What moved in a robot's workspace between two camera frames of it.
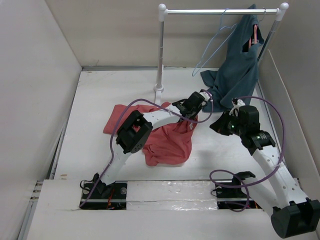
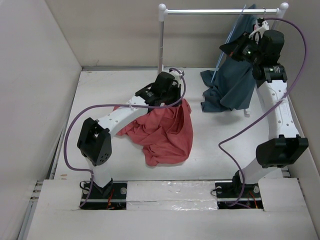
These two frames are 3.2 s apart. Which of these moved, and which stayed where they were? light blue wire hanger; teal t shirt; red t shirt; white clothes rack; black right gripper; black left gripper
Moved: light blue wire hanger; black left gripper; black right gripper
Stayed: teal t shirt; red t shirt; white clothes rack
